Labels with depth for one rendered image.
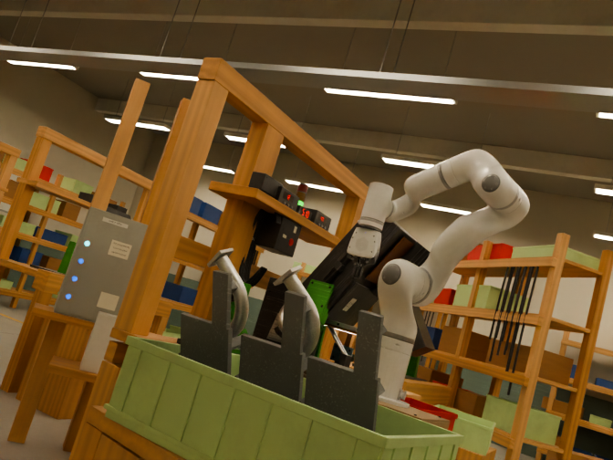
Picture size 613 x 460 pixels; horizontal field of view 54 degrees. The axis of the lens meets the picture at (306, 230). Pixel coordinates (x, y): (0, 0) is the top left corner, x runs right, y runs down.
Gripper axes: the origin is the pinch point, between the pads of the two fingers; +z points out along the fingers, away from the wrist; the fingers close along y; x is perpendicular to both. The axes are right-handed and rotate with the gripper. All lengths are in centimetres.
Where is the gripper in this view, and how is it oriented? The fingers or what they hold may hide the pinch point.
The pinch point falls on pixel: (357, 272)
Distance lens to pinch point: 203.5
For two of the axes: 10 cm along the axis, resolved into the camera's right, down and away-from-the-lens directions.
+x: 4.6, 2.7, 8.5
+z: -2.8, 9.5, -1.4
